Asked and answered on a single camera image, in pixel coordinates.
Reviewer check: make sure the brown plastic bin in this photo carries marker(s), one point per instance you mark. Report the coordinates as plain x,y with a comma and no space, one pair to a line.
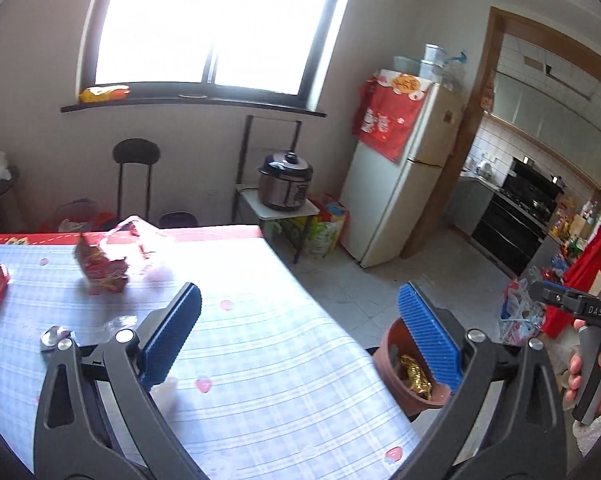
395,380

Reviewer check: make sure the black oven stove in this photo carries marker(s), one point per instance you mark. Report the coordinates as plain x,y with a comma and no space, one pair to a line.
510,240

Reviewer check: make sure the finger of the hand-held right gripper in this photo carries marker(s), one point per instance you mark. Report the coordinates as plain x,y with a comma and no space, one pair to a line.
575,304

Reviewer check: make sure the pale green container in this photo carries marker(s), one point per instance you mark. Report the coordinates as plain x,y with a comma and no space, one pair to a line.
406,64

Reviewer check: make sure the white box stack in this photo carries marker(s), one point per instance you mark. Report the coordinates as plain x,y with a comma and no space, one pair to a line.
432,60

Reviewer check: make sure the crumpled clear bag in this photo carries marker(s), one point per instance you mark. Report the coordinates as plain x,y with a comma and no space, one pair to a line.
454,70

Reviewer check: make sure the dark window sill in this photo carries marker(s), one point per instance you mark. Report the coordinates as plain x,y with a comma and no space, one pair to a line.
205,106

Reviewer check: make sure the clear plastic bag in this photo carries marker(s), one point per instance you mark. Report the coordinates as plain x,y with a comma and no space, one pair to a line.
118,327

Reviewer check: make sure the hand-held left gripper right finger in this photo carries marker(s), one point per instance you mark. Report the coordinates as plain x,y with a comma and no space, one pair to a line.
430,340

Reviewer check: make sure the red snack bag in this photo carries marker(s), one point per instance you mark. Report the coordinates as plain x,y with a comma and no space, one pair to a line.
103,267

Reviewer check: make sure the person's right hand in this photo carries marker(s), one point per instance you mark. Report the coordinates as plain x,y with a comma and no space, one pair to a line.
573,380

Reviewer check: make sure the white kettle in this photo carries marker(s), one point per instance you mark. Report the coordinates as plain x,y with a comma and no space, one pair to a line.
483,169

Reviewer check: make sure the wooden door frame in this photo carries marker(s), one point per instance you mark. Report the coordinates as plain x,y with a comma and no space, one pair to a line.
460,170

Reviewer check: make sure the gold foil wrapper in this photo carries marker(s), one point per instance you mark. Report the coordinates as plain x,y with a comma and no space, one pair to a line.
415,375

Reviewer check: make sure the white fridge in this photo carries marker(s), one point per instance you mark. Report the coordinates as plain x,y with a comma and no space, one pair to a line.
390,210

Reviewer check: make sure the red fridge cloth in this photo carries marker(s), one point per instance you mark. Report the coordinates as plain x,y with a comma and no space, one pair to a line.
385,120

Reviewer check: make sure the clear wrapper with red print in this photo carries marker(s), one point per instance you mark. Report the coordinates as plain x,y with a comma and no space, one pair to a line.
150,240

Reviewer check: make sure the black metal frame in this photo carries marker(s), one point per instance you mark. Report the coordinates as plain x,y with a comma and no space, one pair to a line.
275,118

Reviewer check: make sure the red printed table mat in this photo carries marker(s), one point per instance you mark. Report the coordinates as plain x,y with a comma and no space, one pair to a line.
205,233

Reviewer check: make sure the small white table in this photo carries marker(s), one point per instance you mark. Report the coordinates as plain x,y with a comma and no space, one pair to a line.
300,208

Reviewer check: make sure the window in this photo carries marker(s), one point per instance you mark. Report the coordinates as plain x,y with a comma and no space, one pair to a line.
155,20

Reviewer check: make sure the blue plaid tablecloth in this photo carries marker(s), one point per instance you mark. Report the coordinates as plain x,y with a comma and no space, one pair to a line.
260,360

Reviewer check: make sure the black range hood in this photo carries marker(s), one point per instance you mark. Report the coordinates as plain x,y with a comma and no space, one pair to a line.
533,175

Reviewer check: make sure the black chair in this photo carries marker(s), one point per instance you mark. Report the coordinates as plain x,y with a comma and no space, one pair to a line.
136,151

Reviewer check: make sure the yellow snack packet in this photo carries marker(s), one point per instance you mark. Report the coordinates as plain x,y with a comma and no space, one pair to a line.
103,94

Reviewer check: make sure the red garment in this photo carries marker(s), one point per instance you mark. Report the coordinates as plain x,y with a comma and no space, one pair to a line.
583,265

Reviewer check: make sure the red round rack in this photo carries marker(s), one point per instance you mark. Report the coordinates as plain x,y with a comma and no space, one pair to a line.
75,217

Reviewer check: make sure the group of bottles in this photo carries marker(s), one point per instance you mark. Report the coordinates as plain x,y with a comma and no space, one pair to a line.
573,220

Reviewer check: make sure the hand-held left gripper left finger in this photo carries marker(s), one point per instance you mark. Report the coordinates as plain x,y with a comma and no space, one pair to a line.
173,335

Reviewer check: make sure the green printed bag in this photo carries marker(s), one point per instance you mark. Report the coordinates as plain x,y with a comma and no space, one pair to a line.
325,232

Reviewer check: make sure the kitchen wall cabinets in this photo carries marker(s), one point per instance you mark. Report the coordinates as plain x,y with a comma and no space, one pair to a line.
545,110

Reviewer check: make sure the grey kitchen cabinet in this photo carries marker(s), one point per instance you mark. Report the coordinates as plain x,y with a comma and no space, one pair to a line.
470,205

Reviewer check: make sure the pressure cooker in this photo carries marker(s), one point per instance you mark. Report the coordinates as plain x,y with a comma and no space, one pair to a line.
283,190

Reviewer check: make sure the silver foil wrapper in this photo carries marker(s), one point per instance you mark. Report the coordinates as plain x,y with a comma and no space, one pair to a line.
55,336

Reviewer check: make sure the person's right forearm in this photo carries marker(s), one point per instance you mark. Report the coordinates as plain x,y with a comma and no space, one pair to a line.
593,440

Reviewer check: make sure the black stool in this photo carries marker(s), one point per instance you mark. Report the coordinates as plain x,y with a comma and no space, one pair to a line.
178,219

